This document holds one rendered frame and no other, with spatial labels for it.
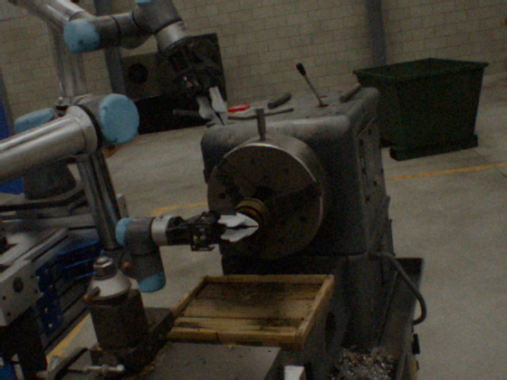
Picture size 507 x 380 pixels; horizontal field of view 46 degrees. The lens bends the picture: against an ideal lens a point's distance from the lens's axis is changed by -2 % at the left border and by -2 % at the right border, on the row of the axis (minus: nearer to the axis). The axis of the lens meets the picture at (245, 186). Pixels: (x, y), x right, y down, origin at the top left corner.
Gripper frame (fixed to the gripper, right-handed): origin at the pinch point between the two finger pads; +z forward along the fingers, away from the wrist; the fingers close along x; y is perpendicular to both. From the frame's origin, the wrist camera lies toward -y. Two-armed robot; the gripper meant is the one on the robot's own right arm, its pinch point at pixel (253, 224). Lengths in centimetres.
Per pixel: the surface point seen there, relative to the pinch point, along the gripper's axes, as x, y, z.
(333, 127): 15.3, -32.5, 13.8
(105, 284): 6.6, 46.1, -9.9
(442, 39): -33, -1041, -13
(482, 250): -108, -240, 46
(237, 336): -18.0, 19.8, 0.3
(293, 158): 11.4, -15.7, 6.9
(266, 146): 15.2, -15.7, 0.3
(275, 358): -11.0, 38.8, 16.1
